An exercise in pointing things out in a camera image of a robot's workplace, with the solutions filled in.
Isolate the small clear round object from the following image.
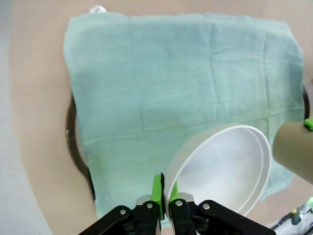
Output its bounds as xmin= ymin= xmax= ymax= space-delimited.
xmin=89 ymin=5 xmax=108 ymax=14

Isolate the white bowl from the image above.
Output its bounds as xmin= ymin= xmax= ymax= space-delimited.
xmin=163 ymin=123 xmax=272 ymax=227

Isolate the tall brown cup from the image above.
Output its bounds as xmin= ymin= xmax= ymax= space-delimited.
xmin=272 ymin=121 xmax=313 ymax=185

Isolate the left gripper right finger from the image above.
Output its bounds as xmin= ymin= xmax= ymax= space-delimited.
xmin=169 ymin=183 xmax=275 ymax=235

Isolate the green cloth mat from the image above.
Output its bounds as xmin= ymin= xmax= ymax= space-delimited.
xmin=64 ymin=11 xmax=305 ymax=218

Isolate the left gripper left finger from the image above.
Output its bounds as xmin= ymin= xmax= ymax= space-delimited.
xmin=78 ymin=172 xmax=165 ymax=235

